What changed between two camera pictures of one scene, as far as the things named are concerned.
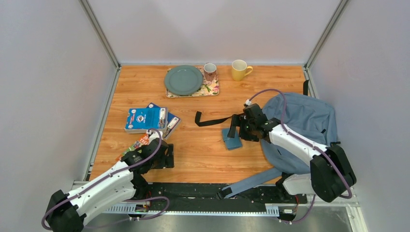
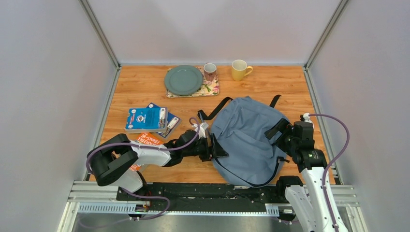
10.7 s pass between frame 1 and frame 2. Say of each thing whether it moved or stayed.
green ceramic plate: stayed
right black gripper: moved
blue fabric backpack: moved
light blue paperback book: stayed
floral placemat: stayed
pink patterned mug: stayed
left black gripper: moved
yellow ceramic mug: stayed
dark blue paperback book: stayed
